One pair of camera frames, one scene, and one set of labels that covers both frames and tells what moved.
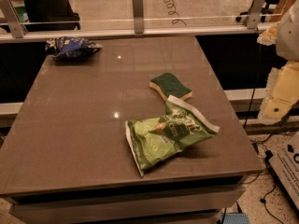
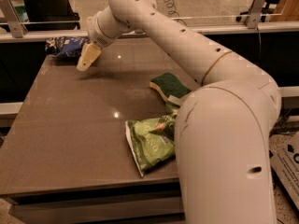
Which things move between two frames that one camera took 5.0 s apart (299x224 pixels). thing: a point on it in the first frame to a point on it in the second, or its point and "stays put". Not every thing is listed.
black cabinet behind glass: (49, 8) stays put
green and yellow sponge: (167, 84) stays put
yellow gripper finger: (281, 93) to (98, 38)
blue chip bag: (71, 48) stays put
